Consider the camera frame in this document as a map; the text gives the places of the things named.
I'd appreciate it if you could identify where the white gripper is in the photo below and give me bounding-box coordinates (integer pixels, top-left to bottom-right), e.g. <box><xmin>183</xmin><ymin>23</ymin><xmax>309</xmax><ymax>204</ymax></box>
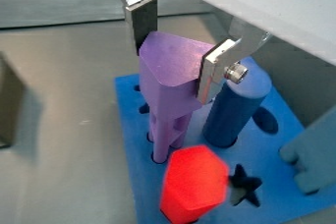
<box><xmin>197</xmin><ymin>0</ymin><xmax>336</xmax><ymax>104</ymax></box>

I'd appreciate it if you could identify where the purple three prong peg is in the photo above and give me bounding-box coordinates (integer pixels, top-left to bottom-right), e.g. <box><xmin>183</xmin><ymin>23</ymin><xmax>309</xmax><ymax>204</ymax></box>
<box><xmin>139</xmin><ymin>31</ymin><xmax>212</xmax><ymax>163</ymax></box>

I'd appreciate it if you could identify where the light blue two prong peg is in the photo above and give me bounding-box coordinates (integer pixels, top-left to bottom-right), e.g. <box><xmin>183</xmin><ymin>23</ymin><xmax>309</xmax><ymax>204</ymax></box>
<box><xmin>280</xmin><ymin>105</ymin><xmax>336</xmax><ymax>194</ymax></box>

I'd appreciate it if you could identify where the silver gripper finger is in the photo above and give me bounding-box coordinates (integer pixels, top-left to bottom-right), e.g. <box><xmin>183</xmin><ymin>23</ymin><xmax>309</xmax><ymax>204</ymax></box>
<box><xmin>121</xmin><ymin>0</ymin><xmax>157</xmax><ymax>52</ymax></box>

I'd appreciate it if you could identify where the dark blue cylinder peg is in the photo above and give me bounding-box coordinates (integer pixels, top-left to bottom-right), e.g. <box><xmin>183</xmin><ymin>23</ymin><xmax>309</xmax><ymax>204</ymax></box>
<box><xmin>203</xmin><ymin>57</ymin><xmax>272</xmax><ymax>148</ymax></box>

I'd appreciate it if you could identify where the red hexagonal peg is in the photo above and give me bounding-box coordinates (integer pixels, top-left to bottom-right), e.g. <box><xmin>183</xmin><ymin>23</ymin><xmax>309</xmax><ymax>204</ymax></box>
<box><xmin>160</xmin><ymin>145</ymin><xmax>229</xmax><ymax>224</ymax></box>

